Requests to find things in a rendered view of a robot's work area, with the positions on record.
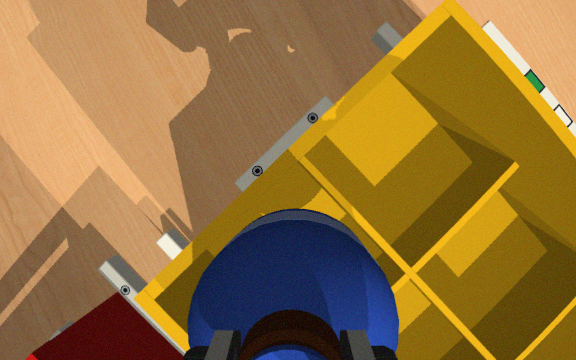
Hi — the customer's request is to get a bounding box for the white paper pick list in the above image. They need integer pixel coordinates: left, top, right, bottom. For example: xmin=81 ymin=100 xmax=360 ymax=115
xmin=482 ymin=21 xmax=576 ymax=137

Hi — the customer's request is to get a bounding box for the red crate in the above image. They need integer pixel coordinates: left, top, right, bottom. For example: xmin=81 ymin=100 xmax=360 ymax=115
xmin=26 ymin=292 xmax=184 ymax=360

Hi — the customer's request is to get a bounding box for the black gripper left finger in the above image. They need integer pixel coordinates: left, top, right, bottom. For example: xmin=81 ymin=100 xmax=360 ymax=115
xmin=182 ymin=330 xmax=241 ymax=360

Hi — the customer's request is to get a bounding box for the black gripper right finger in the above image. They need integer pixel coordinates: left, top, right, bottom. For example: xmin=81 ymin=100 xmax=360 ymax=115
xmin=339 ymin=330 xmax=398 ymax=360

